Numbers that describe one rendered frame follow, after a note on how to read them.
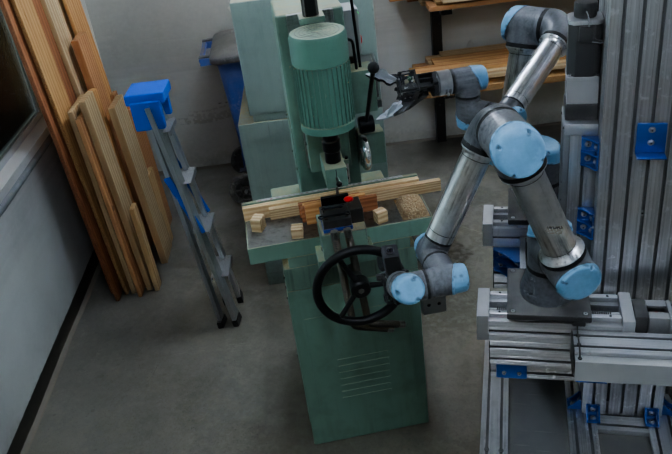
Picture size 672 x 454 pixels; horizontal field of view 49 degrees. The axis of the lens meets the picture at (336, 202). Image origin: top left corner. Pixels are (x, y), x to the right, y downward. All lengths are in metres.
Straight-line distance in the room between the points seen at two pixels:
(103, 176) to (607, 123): 2.34
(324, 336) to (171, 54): 2.65
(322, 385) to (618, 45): 1.51
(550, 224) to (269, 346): 1.82
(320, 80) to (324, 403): 1.19
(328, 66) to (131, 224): 1.83
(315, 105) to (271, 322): 1.50
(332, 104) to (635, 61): 0.85
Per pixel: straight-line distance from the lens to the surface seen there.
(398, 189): 2.47
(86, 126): 3.51
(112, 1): 4.73
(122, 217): 3.69
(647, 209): 2.20
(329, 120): 2.24
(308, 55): 2.17
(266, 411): 3.06
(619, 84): 2.04
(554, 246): 1.87
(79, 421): 3.30
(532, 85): 2.28
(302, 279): 2.40
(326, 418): 2.81
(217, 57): 4.07
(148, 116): 3.02
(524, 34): 2.47
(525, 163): 1.69
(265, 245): 2.32
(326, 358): 2.61
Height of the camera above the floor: 2.12
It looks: 29 degrees down
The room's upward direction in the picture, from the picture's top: 7 degrees counter-clockwise
